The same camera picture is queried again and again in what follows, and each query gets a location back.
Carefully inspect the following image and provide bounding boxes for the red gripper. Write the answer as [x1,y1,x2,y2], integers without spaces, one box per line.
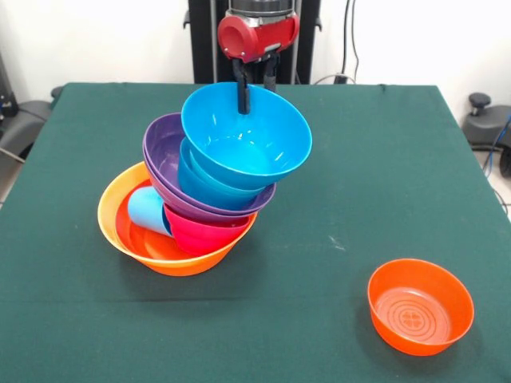
[217,14,301,116]

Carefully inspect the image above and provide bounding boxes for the large blue bowl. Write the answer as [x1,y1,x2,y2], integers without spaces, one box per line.
[180,81,313,192]

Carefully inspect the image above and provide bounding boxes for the cyan ribbed bowl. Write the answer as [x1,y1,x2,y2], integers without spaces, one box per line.
[188,147,275,199]

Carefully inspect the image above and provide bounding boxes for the purple bowl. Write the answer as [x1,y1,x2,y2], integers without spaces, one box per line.
[142,145,276,224]
[142,112,278,213]

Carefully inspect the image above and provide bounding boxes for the blue bowl with ring pattern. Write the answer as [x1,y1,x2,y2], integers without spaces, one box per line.
[177,137,267,211]

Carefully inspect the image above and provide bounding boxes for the magenta bowl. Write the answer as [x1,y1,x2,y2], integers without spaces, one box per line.
[162,203,259,258]

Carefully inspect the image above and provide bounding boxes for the blue cup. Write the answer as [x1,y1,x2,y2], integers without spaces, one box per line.
[127,186,174,238]

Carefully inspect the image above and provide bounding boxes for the large orange bowl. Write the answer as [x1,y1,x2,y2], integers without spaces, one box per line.
[97,161,259,278]

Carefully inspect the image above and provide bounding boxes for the orange bowl with ring pattern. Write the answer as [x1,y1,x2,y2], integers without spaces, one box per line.
[366,258,475,357]

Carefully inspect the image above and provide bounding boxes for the dark green tablecloth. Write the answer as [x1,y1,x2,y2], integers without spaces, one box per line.
[0,81,511,383]

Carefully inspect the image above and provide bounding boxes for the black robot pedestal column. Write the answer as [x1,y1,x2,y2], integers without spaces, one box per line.
[184,0,323,85]

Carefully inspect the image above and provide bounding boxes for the black wall cable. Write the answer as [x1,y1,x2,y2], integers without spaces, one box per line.
[313,0,360,85]

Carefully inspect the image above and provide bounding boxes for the dark grey pedestal foot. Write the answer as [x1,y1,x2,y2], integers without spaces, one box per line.
[0,85,65,160]
[461,92,511,148]

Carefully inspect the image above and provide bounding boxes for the blue cable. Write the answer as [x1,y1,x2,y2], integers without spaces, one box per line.
[482,115,511,176]

